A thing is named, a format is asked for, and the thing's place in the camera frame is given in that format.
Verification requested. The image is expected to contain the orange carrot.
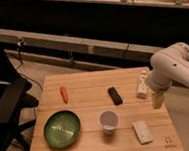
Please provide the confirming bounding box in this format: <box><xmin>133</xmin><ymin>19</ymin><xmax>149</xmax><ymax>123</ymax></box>
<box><xmin>60</xmin><ymin>86</ymin><xmax>68</xmax><ymax>104</ymax></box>

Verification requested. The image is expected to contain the green bowl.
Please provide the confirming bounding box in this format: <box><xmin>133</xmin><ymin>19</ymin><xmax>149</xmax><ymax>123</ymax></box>
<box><xmin>43</xmin><ymin>110</ymin><xmax>81</xmax><ymax>149</ymax></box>

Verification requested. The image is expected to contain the black chair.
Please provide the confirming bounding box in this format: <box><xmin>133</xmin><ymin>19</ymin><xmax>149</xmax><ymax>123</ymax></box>
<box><xmin>0</xmin><ymin>43</ymin><xmax>38</xmax><ymax>151</ymax></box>

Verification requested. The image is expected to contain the white paper cup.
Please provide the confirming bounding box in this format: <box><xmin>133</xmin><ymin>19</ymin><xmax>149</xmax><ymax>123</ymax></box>
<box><xmin>99</xmin><ymin>111</ymin><xmax>119</xmax><ymax>135</ymax></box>

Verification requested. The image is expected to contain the white sponge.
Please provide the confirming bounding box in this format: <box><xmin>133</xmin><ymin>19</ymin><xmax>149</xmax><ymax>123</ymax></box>
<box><xmin>132</xmin><ymin>120</ymin><xmax>152</xmax><ymax>145</ymax></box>

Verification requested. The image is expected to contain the white plastic bottle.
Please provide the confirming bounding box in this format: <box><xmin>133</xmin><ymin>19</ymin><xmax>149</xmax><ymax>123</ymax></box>
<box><xmin>137</xmin><ymin>70</ymin><xmax>148</xmax><ymax>99</ymax></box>

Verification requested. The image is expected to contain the black eraser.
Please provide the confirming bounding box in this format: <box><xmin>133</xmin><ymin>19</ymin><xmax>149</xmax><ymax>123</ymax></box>
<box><xmin>107</xmin><ymin>87</ymin><xmax>123</xmax><ymax>105</ymax></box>

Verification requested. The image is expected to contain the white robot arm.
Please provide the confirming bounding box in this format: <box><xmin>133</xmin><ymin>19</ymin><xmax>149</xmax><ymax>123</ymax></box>
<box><xmin>145</xmin><ymin>42</ymin><xmax>189</xmax><ymax>109</ymax></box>

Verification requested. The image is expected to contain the black cable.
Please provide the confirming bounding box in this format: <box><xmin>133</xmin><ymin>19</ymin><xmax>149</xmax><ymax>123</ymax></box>
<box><xmin>5</xmin><ymin>39</ymin><xmax>44</xmax><ymax>94</ymax></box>

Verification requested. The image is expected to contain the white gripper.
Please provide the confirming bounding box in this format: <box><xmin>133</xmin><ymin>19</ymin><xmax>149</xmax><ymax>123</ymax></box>
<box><xmin>146</xmin><ymin>71</ymin><xmax>172</xmax><ymax>109</ymax></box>

